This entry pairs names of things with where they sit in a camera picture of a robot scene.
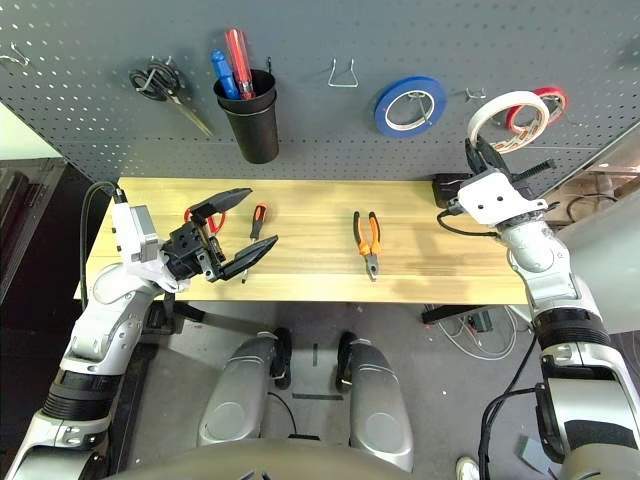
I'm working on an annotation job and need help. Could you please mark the blue tape roll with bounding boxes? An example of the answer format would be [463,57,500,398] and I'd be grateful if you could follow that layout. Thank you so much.
[373,75,449,139]

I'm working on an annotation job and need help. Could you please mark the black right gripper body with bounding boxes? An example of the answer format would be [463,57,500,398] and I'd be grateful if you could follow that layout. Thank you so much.
[506,158,557,194]

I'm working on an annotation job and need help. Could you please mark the silver robot leg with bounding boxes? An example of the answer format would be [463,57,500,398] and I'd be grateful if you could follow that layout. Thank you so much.
[197,327,294,449]
[334,332,415,474]

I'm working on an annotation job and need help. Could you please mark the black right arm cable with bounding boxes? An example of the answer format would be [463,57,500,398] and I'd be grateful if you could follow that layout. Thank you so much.
[437,208,547,480]

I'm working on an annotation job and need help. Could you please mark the white sneaker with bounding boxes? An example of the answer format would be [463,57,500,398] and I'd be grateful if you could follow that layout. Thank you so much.
[455,455,481,480]

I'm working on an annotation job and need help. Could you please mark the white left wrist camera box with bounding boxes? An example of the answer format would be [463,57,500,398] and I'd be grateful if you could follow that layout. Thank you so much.
[110,199,166,267]

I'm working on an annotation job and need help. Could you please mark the blue handled screwdriver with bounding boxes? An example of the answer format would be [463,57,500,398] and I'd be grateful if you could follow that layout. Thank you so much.
[210,49,240,100]

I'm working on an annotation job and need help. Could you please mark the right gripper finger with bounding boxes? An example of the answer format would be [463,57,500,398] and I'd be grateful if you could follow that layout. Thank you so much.
[464,137,488,177]
[478,143,512,175]

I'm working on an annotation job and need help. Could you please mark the orange black pliers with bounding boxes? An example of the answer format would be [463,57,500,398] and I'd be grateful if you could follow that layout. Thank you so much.
[352,210,382,283]

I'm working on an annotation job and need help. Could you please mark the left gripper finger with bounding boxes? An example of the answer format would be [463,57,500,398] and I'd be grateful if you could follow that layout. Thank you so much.
[188,187,254,227]
[210,234,280,284]

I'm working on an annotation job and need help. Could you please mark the silver wire pliers holder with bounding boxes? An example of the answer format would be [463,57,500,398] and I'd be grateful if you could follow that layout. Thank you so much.
[327,58,360,88]

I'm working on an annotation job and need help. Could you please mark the closed black tool case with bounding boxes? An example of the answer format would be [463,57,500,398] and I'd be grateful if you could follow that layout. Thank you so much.
[432,173,474,209]

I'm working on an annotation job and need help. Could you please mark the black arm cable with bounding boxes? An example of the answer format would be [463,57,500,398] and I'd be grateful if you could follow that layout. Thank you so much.
[79,182,124,311]
[437,208,547,480]

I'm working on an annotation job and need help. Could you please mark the grey robot torso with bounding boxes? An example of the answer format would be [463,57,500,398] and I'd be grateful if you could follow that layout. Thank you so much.
[107,439,416,480]

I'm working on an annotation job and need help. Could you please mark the black plastic cup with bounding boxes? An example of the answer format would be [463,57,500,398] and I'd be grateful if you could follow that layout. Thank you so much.
[213,68,280,165]

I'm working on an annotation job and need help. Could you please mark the red handled scissors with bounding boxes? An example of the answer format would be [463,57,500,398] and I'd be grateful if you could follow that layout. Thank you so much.
[183,207,227,236]

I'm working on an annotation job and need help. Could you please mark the silver right robot leg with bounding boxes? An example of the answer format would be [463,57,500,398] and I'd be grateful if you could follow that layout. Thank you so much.
[334,332,415,474]

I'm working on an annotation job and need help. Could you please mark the silver double wire hook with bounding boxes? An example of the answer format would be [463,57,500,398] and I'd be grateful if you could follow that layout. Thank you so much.
[0,43,31,69]

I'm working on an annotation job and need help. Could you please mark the silver left robot leg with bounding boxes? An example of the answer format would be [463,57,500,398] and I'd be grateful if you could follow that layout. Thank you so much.
[197,327,294,449]

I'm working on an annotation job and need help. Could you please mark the orange black screwdriver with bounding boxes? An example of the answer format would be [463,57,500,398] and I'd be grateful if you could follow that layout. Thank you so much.
[241,203,269,285]

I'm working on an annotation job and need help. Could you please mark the light grey side table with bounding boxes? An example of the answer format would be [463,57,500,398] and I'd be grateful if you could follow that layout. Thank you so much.
[554,214,640,334]

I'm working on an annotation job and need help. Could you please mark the red clear handled screwdriver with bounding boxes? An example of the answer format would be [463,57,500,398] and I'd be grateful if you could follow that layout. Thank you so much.
[224,28,256,100]

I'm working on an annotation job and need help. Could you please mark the black cable loop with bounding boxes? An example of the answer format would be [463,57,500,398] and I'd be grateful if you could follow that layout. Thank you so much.
[567,194,621,224]

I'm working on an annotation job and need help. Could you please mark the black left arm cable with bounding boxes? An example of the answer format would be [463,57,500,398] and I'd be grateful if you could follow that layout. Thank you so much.
[79,182,124,311]

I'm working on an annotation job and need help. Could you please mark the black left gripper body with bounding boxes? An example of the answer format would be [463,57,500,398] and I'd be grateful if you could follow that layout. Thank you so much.
[160,221,227,282]

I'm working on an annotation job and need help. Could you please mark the grey metal pegboard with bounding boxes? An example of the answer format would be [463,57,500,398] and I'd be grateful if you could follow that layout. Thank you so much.
[0,0,640,197]

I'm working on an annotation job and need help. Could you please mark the black handled scissors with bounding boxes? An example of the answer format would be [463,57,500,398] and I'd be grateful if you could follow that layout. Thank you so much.
[128,58,214,137]

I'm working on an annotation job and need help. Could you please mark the red tape roll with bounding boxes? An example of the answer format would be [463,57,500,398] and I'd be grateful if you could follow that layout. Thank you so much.
[504,87,570,132]

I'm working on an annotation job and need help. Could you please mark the silver scissors peg hook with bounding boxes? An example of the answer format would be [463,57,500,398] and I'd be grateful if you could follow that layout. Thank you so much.
[137,55,174,94]

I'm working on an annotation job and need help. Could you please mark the white tape roll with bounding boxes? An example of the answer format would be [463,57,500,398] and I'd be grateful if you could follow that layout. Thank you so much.
[467,90,551,152]

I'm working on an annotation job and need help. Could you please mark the white floor cables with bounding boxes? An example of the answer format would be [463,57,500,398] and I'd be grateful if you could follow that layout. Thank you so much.
[439,304,534,361]

